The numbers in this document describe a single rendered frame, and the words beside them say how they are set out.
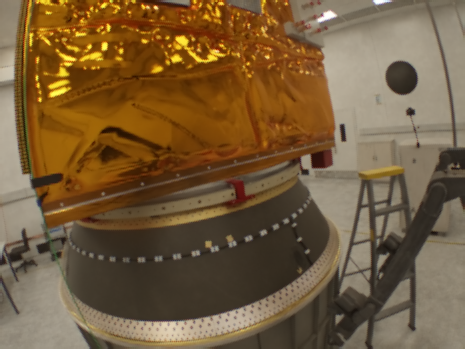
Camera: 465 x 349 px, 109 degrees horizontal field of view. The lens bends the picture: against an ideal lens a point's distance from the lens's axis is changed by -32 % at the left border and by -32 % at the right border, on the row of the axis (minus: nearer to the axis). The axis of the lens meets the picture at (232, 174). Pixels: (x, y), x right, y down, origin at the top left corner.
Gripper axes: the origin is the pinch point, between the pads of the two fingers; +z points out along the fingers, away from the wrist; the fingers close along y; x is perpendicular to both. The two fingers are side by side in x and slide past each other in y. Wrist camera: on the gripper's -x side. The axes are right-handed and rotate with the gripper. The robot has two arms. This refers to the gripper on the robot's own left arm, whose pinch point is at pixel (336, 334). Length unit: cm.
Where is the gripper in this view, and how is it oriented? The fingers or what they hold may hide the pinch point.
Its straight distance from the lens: 97.6
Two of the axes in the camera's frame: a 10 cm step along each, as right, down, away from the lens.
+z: -1.8, 8.3, 5.2
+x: 6.1, 5.1, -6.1
